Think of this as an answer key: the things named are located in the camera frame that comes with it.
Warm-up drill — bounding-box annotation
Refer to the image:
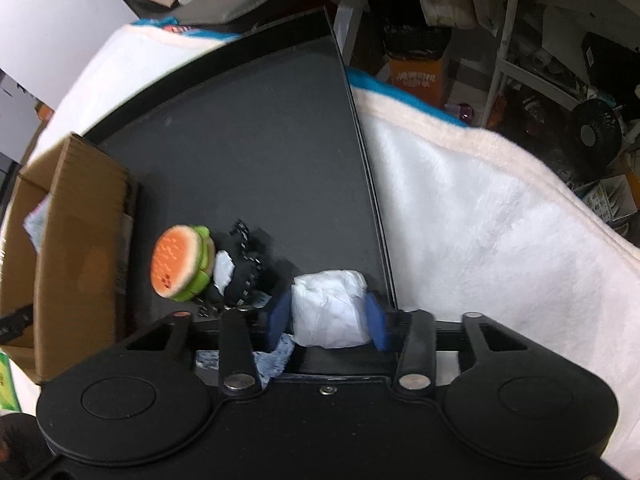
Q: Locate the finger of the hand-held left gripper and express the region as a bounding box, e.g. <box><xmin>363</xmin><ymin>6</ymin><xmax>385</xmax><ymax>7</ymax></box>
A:
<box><xmin>0</xmin><ymin>304</ymin><xmax>36</xmax><ymax>349</ymax></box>

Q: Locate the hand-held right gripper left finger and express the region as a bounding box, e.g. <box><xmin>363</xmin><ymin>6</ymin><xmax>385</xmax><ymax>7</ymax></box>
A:
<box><xmin>117</xmin><ymin>291</ymin><xmax>296</xmax><ymax>394</ymax></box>

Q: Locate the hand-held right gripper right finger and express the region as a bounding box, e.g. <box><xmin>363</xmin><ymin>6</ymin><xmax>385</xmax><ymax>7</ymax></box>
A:
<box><xmin>364</xmin><ymin>291</ymin><xmax>532</xmax><ymax>394</ymax></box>

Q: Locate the denim plush toy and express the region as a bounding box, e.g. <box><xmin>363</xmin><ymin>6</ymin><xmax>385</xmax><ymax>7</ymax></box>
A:
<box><xmin>195</xmin><ymin>334</ymin><xmax>296</xmax><ymax>387</ymax></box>

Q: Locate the white soft packet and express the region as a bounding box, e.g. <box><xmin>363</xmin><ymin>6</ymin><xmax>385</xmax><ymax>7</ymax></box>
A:
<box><xmin>291</xmin><ymin>270</ymin><xmax>374</xmax><ymax>350</ymax></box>

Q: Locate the black stitched plush toy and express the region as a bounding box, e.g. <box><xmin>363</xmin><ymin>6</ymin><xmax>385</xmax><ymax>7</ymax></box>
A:
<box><xmin>197</xmin><ymin>219</ymin><xmax>277</xmax><ymax>319</ymax></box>

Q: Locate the brown cardboard box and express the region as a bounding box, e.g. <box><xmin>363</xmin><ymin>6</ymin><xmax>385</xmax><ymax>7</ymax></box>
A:
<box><xmin>0</xmin><ymin>132</ymin><xmax>142</xmax><ymax>386</ymax></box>

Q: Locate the burger plush toy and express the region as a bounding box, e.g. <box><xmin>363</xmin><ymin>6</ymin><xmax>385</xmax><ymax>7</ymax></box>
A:
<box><xmin>151</xmin><ymin>224</ymin><xmax>217</xmax><ymax>304</ymax></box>

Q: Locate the large black tray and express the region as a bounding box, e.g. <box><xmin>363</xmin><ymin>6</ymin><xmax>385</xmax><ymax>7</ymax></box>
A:
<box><xmin>82</xmin><ymin>7</ymin><xmax>402</xmax><ymax>377</ymax></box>

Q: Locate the green packet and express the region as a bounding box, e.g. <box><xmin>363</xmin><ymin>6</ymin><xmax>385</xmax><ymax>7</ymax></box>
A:
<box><xmin>0</xmin><ymin>352</ymin><xmax>22</xmax><ymax>412</ymax></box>

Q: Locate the blue white tissue packet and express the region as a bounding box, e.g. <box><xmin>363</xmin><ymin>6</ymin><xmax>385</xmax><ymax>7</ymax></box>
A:
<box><xmin>22</xmin><ymin>197</ymin><xmax>52</xmax><ymax>256</ymax></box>

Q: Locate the orange cardboard box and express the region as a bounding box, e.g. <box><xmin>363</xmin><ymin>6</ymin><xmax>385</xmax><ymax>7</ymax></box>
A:
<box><xmin>387</xmin><ymin>57</ymin><xmax>449</xmax><ymax>109</ymax></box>

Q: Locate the white patterned box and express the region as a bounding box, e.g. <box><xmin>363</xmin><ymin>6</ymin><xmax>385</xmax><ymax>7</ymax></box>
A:
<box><xmin>575</xmin><ymin>175</ymin><xmax>634</xmax><ymax>227</ymax></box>

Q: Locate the black bag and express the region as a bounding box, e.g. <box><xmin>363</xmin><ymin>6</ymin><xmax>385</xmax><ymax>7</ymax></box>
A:
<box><xmin>382</xmin><ymin>15</ymin><xmax>452</xmax><ymax>62</ymax></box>

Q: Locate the black round fan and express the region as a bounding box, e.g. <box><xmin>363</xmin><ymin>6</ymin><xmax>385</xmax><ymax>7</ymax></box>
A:
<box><xmin>570</xmin><ymin>99</ymin><xmax>624</xmax><ymax>172</ymax></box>

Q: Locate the white shelf rack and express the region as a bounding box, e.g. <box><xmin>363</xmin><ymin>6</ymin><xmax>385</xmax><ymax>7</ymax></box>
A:
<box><xmin>481</xmin><ymin>0</ymin><xmax>640</xmax><ymax>128</ymax></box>

